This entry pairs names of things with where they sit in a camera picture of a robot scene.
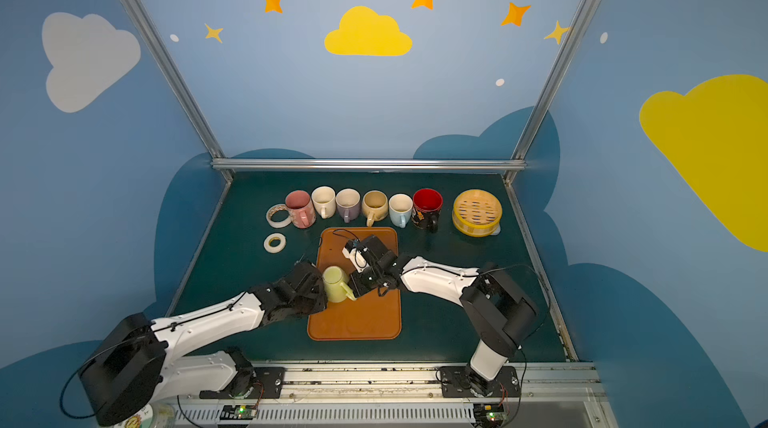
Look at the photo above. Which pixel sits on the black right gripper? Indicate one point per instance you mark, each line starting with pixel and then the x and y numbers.
pixel 367 275

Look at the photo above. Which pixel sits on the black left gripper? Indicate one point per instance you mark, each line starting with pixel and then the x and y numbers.
pixel 315 283

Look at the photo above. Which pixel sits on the yellow-green ceramic mug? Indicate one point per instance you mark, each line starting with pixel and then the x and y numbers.
pixel 335 281

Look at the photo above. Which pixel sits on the light blue ceramic mug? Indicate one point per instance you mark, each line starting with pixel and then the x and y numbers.
pixel 400 209

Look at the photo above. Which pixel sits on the beige ceramic teapot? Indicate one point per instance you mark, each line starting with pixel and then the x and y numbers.
pixel 374 207

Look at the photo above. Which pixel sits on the purple ceramic mug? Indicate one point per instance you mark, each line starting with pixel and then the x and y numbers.
pixel 348 202

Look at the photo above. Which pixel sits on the black patterned mug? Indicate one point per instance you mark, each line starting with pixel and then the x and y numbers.
pixel 427 206

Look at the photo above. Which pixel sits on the pink ghost pattern mug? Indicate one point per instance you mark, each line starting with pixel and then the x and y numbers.
pixel 301 209

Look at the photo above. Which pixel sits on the white ceramic mug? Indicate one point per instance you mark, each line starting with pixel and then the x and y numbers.
pixel 324 201

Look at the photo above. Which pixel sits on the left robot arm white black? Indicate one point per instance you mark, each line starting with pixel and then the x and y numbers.
pixel 143 361

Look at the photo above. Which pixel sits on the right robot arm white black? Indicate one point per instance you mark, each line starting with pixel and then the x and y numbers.
pixel 500 311

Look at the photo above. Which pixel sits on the orange rectangular tray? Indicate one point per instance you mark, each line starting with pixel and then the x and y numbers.
pixel 370 317

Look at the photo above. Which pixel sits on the small white tape roll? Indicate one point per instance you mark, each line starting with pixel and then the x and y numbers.
pixel 275 243

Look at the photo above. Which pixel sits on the large patterned tape roll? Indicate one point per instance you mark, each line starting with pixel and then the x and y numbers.
pixel 272 213

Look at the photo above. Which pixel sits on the yellow bamboo steamer basket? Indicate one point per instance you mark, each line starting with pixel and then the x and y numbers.
pixel 477 213

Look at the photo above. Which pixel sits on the left controller circuit board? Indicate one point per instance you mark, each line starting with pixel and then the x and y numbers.
pixel 238 413

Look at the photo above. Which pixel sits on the controller circuit board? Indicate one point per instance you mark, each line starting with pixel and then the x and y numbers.
pixel 489 416
pixel 238 413

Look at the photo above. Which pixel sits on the right controller circuit board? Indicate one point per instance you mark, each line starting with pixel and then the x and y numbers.
pixel 489 416

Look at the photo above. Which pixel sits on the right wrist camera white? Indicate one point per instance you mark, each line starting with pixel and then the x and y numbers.
pixel 353 253

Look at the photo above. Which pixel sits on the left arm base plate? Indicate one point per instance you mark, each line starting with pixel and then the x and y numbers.
pixel 260 382

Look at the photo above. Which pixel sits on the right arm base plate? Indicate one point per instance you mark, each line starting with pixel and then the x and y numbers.
pixel 462 382

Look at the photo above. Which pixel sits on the aluminium frame back bar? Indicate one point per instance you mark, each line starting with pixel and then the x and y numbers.
pixel 365 165

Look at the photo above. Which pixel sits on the aluminium front rail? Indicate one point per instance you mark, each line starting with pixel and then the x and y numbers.
pixel 379 394

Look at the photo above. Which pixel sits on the aluminium frame right post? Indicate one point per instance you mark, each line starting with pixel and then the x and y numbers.
pixel 583 17

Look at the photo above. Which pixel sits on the aluminium frame post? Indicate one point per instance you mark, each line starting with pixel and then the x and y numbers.
pixel 141 19
pixel 583 17

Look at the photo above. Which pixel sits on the aluminium frame left post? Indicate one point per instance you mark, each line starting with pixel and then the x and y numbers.
pixel 141 19

